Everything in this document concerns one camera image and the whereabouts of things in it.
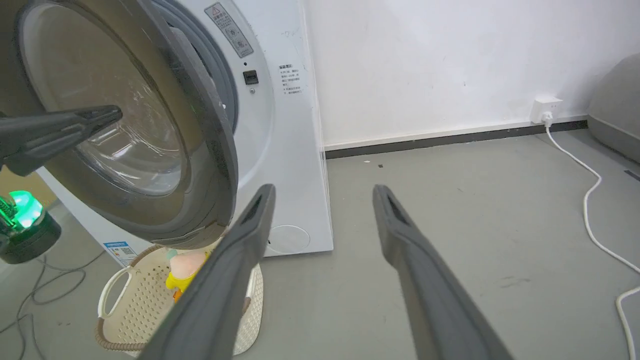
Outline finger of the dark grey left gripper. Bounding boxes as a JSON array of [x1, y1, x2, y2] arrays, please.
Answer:
[[0, 104, 124, 151], [0, 120, 120, 177]]

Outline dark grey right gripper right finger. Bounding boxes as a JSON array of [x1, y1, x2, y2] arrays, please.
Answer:
[[372, 184, 514, 360]]

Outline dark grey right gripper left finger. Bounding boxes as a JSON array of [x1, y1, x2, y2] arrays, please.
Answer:
[[137, 184, 277, 360]]

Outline grey round washing machine door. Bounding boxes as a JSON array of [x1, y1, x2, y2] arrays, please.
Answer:
[[0, 0, 240, 251]]

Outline white washing machine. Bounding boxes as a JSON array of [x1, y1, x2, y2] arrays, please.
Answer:
[[37, 0, 335, 268]]

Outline yellow and pink doll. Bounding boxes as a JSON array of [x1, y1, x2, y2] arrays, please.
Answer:
[[165, 249, 211, 304]]

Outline black cylinder with green light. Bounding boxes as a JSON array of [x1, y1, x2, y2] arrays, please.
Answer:
[[0, 189, 62, 265]]

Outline cream perforated laundry basket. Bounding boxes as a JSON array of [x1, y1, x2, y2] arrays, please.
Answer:
[[95, 243, 265, 357]]

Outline round white filter cover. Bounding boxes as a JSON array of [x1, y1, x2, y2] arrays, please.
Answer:
[[267, 224, 311, 255]]

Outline blue and white energy label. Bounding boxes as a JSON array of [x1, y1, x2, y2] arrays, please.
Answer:
[[102, 240, 139, 267]]

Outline grey rubber drum gasket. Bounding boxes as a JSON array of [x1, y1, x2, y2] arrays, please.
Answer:
[[152, 0, 240, 128]]

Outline grey warning sticker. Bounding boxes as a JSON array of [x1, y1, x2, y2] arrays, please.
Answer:
[[203, 2, 255, 59]]

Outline grey sofa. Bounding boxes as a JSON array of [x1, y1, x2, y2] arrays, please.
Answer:
[[587, 53, 640, 164]]

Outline thin black cable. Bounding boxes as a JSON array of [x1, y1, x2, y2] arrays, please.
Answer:
[[0, 250, 107, 360]]

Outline white power cable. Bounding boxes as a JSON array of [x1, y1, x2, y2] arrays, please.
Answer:
[[544, 125, 640, 360]]

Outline white wall socket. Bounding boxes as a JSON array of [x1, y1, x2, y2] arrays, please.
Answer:
[[529, 95, 564, 125]]

